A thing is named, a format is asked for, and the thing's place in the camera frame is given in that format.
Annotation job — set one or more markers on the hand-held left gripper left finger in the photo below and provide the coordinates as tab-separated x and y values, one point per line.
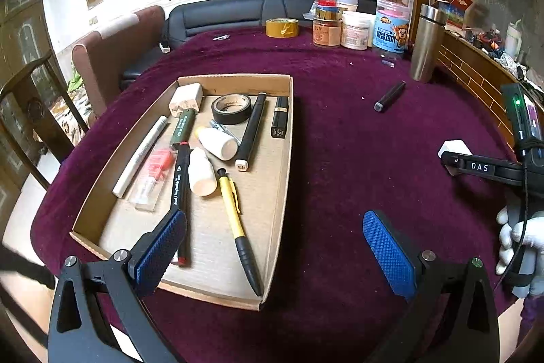
163	248

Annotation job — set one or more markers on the dark wooden cabinet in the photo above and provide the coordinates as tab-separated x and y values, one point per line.
21	18

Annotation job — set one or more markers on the white bottle orange cap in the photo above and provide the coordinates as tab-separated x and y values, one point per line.
219	144

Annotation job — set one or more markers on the dark wooden chair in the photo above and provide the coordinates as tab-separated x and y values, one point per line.
34	110

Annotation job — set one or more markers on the black marker grey cap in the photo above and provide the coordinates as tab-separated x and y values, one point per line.
389	96

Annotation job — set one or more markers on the small white bottle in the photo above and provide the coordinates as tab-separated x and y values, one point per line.
202	176

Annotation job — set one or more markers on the colourful cardboard box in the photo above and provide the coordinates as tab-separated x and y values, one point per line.
461	5

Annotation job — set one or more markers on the white green tumbler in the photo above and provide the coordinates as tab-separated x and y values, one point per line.
513	40

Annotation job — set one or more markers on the small white sofa item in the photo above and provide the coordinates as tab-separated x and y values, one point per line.
164	48

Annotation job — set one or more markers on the white cylindrical pen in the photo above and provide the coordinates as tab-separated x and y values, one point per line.
138	159

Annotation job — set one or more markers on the person's right hand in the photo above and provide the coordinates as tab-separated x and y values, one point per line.
510	233

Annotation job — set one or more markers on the yellow tape roll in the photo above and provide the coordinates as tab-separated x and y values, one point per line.
282	29

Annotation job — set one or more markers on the person's right forearm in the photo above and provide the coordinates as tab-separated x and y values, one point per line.
534	310

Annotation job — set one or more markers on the black marker red cap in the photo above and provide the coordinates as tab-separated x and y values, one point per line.
180	193

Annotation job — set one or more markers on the brown upholstered chair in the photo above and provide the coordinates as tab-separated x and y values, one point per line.
106	57

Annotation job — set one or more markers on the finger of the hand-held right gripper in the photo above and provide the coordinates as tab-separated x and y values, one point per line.
451	163

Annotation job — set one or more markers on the black leather sofa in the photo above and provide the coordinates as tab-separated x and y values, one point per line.
221	12

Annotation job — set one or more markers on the black marker beige cap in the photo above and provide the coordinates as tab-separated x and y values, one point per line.
250	133

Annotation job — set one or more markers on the small metal clip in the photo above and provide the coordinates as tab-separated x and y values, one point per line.
222	36

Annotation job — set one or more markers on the yellow mechanical pencil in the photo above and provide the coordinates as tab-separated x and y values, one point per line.
238	227

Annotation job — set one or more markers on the clear plastic box red item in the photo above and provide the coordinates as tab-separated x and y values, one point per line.
148	184

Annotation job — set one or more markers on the black bag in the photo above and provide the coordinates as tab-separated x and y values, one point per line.
367	1

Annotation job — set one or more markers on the metal thermos flask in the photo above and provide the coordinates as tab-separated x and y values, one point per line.
427	44

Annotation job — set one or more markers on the cardboard tray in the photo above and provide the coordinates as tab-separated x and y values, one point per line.
212	252

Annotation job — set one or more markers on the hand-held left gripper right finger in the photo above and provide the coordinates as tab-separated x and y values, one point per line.
389	252

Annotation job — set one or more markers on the stack of colourful tape rolls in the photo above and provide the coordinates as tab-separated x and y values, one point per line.
327	8

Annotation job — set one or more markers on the black tape roll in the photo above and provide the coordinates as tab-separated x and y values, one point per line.
229	118

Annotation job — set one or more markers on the green cloth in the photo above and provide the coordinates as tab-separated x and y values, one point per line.
74	80

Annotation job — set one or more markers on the small clear blue tube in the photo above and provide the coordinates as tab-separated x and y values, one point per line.
388	61

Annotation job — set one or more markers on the wall socket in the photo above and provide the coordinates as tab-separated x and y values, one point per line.
92	20

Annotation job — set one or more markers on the clear jar blue label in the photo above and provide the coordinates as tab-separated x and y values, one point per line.
391	33

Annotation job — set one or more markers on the orange label jar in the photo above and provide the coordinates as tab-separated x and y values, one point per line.
327	33

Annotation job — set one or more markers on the wooden counter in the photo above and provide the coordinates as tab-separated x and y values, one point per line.
471	78

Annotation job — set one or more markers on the white plastic jar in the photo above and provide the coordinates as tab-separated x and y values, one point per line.
357	33

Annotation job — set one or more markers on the black gold lipstick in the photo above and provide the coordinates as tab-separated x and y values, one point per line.
280	116

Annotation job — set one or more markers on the green marker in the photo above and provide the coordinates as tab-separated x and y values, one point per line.
182	129

